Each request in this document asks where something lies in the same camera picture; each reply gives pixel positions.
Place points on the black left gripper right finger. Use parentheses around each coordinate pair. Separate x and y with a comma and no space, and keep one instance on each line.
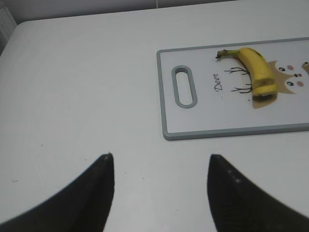
(238,205)

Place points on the cut banana slice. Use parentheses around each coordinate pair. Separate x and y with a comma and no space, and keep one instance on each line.
(263,91)

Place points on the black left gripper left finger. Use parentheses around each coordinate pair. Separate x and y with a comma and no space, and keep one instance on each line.
(82,206)

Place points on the yellow banana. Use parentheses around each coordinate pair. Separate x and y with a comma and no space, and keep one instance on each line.
(259,69)

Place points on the white grey-rimmed cutting board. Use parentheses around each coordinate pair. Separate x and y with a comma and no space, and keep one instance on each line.
(202,97)

